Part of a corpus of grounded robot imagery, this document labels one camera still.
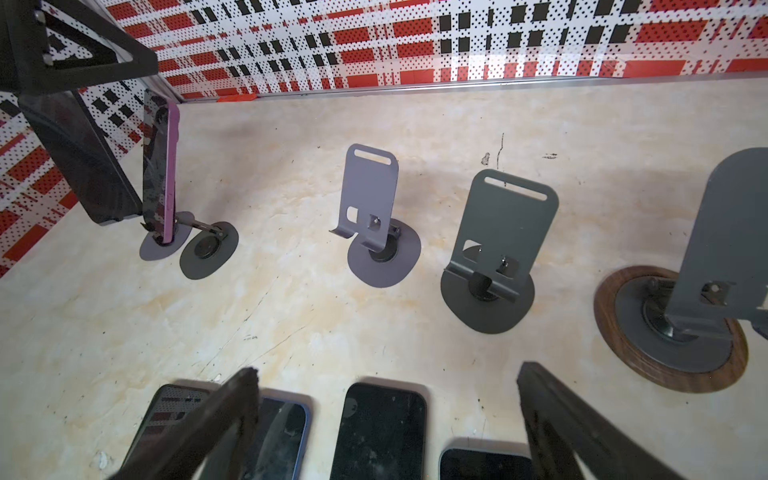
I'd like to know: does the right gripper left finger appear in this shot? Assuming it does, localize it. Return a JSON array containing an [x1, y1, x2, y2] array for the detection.
[[112, 367, 260, 479]]

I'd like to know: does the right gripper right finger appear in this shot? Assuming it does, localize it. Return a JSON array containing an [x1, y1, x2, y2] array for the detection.
[[517, 362, 681, 479]]

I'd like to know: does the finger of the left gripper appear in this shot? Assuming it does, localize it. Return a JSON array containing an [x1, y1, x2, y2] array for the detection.
[[1, 1, 159, 95]]

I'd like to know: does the black phone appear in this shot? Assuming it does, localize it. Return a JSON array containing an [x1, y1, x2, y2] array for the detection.
[[200, 395, 312, 480], [330, 382, 427, 479], [18, 91, 142, 225], [439, 448, 534, 480], [142, 89, 180, 245]]

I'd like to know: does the grey phone stand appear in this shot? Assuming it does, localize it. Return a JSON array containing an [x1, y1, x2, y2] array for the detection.
[[331, 144, 421, 288], [440, 169, 559, 334]]

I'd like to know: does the far right grey stand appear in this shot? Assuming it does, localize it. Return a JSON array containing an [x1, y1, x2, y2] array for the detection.
[[594, 148, 767, 393]]

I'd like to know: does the far left grey stand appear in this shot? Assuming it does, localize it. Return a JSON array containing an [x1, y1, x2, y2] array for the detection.
[[139, 211, 196, 262]]

